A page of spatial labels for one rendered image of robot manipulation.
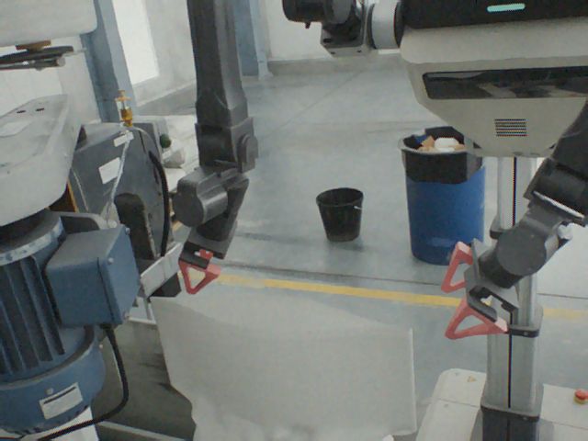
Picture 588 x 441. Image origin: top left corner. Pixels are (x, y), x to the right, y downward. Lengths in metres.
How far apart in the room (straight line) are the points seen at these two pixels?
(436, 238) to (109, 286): 2.65
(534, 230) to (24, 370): 0.61
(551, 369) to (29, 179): 2.23
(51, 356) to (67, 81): 6.15
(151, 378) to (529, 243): 1.30
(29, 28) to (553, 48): 0.81
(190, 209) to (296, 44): 8.81
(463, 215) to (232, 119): 2.43
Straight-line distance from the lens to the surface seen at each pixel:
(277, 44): 9.74
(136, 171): 1.16
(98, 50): 7.05
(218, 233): 0.94
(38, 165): 0.70
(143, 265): 1.22
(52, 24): 0.77
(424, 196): 3.15
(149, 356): 1.75
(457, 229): 3.21
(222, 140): 0.87
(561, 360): 2.67
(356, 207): 3.54
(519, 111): 1.25
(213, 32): 0.83
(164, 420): 1.89
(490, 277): 0.82
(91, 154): 1.07
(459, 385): 2.08
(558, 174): 0.77
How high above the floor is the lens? 1.58
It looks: 23 degrees down
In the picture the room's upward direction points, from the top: 8 degrees counter-clockwise
